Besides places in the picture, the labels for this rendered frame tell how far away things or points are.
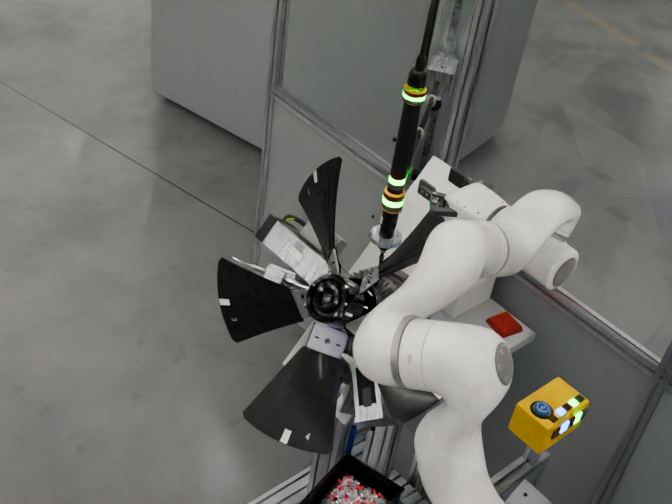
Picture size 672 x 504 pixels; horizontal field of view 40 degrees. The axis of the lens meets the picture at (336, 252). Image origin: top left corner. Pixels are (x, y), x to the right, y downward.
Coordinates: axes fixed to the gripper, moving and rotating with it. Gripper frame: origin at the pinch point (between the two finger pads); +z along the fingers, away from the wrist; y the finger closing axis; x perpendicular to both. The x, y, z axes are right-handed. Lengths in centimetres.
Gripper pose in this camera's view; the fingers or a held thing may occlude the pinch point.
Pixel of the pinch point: (439, 182)
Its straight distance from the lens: 179.4
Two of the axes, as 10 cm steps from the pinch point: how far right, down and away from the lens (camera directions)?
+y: 7.6, -3.2, 5.6
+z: -6.4, -5.4, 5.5
